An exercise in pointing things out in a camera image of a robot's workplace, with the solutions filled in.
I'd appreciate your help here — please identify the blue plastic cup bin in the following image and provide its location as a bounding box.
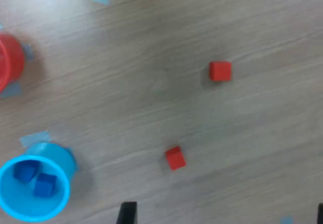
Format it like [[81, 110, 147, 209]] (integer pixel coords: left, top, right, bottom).
[[0, 142, 77, 222]]

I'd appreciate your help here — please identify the red plastic cup bin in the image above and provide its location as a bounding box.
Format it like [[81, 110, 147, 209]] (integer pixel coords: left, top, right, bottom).
[[0, 32, 25, 93]]

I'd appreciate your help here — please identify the blue cube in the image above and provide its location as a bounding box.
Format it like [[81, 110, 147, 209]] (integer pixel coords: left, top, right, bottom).
[[13, 160, 38, 184], [32, 173, 57, 198]]

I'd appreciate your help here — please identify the red cube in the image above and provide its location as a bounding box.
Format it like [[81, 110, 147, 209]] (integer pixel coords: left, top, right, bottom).
[[208, 61, 232, 82], [165, 145, 187, 171]]

